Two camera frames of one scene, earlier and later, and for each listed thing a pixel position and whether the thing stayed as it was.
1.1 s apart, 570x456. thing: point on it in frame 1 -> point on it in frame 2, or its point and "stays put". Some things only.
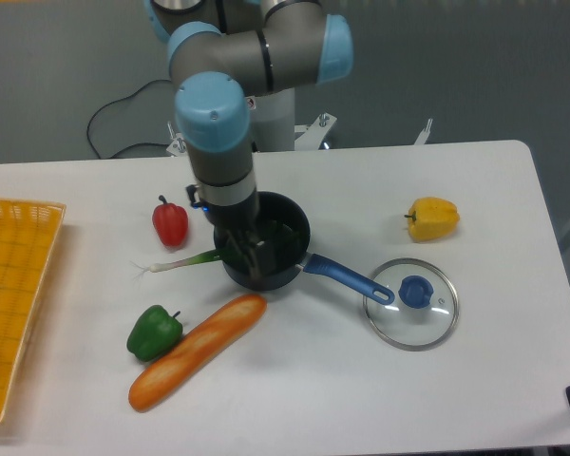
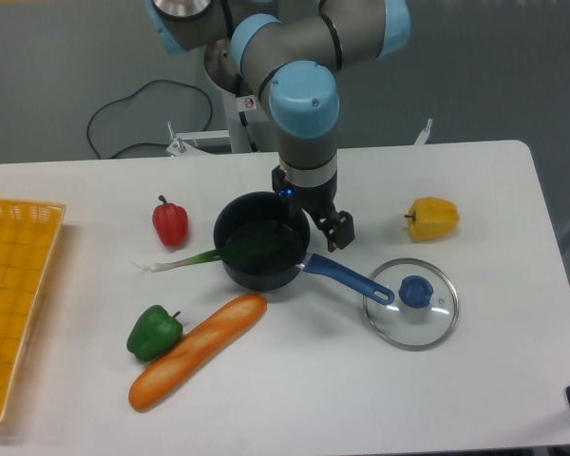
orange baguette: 197,349 stays put
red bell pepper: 171,222 stays put
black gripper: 237,218 -> 337,227
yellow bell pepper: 432,218 stays put
